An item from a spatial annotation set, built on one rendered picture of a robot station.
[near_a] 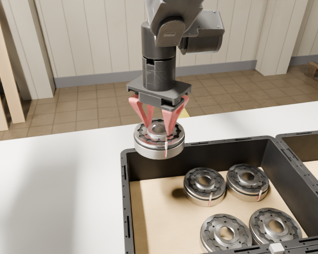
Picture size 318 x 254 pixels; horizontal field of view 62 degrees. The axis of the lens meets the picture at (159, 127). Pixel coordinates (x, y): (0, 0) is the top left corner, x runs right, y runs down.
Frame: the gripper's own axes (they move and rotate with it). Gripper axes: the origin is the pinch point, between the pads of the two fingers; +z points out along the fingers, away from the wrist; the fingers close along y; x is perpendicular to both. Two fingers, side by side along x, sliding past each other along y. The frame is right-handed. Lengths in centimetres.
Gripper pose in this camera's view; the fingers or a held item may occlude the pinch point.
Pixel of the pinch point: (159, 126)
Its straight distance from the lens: 52.0
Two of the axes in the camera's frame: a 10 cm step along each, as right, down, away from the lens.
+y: -8.5, -2.9, 4.3
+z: 0.0, 8.3, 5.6
